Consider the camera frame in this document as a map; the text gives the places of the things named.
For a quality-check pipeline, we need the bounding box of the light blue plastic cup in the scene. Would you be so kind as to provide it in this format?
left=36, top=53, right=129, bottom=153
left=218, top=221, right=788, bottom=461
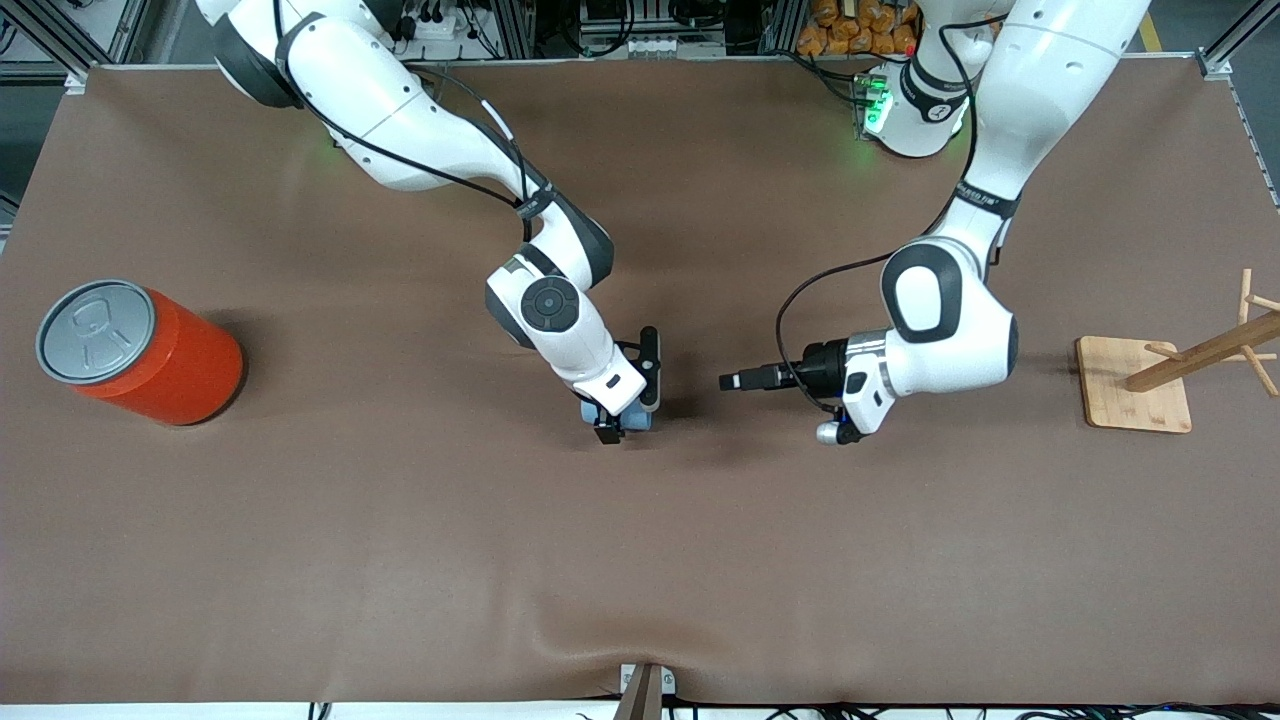
left=582, top=398, right=653, bottom=433

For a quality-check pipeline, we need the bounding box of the grey metal camera bracket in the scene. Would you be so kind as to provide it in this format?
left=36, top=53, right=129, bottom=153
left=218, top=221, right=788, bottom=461
left=612, top=662, right=676, bottom=720

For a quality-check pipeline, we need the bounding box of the aluminium frame strut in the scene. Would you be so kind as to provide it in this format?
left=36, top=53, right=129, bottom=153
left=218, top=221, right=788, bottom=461
left=1200, top=0, right=1280, bottom=81
left=0, top=0, right=151, bottom=96

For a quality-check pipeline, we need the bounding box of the wooden cup rack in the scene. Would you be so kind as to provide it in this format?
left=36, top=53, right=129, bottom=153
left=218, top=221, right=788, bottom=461
left=1075, top=268, right=1280, bottom=434

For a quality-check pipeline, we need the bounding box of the orange can with grey lid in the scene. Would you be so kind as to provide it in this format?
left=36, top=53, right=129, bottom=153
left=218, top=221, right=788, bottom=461
left=35, top=279, right=245, bottom=428

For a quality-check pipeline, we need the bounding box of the brown table mat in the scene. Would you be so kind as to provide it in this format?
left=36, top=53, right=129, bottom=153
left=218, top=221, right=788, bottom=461
left=0, top=55, right=1280, bottom=706

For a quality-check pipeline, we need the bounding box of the bag of orange items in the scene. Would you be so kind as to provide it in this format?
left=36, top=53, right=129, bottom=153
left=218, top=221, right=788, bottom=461
left=797, top=0, right=931, bottom=58

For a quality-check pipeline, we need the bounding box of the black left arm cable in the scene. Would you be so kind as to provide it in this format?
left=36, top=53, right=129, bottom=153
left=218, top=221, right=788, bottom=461
left=775, top=20, right=1011, bottom=416

